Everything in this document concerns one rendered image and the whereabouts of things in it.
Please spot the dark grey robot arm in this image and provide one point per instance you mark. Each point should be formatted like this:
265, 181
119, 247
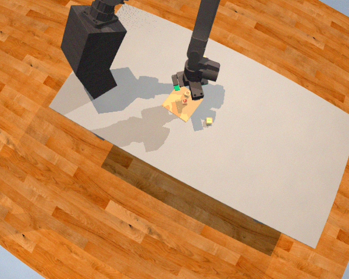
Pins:
101, 14

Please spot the orange flat mat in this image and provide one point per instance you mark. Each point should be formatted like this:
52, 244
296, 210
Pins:
173, 103

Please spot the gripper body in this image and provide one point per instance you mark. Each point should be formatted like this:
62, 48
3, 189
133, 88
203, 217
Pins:
179, 76

